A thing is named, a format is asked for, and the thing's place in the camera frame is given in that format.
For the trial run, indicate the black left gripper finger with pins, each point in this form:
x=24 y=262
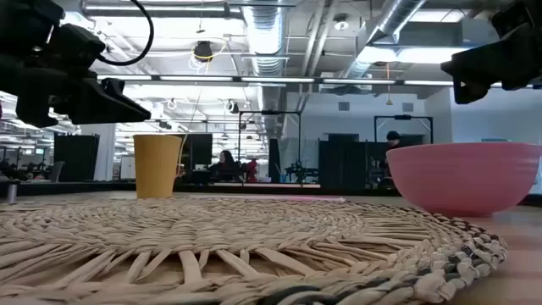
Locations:
x=106 y=108

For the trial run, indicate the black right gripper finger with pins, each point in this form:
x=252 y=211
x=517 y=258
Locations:
x=474 y=72

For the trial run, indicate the yellow-orange plastic cup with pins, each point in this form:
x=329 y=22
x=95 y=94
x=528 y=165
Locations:
x=156 y=167

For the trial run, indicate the pink plastic bowl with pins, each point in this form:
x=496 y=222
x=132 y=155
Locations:
x=461 y=178

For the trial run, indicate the black partition panel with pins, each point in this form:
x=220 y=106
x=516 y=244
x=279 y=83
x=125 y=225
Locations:
x=76 y=157
x=347 y=163

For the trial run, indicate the black display panel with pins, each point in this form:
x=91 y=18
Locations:
x=199 y=150

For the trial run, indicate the standing person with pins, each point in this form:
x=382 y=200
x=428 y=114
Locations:
x=393 y=142

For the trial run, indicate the seated person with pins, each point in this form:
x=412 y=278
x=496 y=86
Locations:
x=226 y=165

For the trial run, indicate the long ceiling light strip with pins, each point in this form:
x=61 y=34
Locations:
x=275 y=79

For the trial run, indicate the round woven straw placemat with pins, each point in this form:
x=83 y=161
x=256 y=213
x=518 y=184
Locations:
x=220 y=241

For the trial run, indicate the black metal rig frame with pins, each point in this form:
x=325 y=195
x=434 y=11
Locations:
x=402 y=117
x=269 y=113

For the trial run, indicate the silver ventilation duct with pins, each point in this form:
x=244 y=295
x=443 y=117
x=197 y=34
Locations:
x=394 y=21
x=266 y=34

